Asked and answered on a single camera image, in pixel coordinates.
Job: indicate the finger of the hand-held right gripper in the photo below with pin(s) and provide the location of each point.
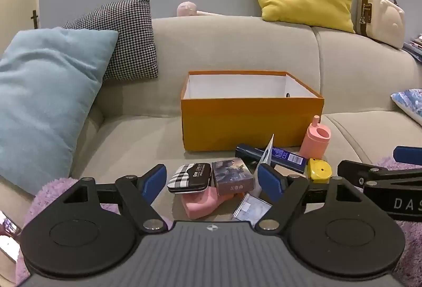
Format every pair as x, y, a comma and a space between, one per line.
362, 171
408, 153

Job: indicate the houndstooth pillow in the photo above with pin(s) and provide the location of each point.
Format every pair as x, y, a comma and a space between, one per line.
132, 43

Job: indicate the pink plush toy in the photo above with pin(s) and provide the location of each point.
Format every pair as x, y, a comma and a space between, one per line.
186, 8

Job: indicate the purple fluffy blanket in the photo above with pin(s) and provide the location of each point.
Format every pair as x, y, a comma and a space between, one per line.
49, 191

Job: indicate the cream small suitcase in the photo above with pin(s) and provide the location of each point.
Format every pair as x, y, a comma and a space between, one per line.
382, 20

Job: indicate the blue patterned pillow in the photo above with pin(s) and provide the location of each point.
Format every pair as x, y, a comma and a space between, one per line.
410, 102

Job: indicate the stack of magazines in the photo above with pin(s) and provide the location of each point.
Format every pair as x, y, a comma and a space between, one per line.
415, 46

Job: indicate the pink cup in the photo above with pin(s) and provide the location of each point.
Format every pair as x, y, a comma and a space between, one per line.
313, 145

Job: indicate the orange cardboard box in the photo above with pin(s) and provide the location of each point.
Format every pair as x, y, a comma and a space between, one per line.
247, 122

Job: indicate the glossy printed booklet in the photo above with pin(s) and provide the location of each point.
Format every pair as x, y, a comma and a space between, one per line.
8, 234

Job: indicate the pink pump bottle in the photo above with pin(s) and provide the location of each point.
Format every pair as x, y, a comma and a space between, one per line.
197, 206

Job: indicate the white paper packet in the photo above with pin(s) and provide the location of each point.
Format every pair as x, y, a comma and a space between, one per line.
267, 152

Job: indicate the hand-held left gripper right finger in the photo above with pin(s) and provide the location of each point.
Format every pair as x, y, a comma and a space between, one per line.
268, 180

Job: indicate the blue rectangular box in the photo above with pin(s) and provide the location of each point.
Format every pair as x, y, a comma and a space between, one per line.
290, 158

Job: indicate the light blue pillow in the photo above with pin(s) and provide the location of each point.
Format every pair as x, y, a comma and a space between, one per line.
43, 102

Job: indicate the clear plastic case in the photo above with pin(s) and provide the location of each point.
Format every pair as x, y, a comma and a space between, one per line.
250, 208

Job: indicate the beige fabric sofa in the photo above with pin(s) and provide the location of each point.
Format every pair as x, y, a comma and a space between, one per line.
230, 49

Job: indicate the plaid black case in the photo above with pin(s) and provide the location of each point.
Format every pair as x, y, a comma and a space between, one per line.
188, 176

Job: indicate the brown gift box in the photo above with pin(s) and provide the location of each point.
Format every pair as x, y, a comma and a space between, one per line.
234, 186

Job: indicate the yellow tape measure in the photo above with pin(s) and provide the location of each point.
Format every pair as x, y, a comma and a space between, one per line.
319, 171

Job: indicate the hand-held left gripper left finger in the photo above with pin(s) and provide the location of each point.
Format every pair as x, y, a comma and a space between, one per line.
155, 181

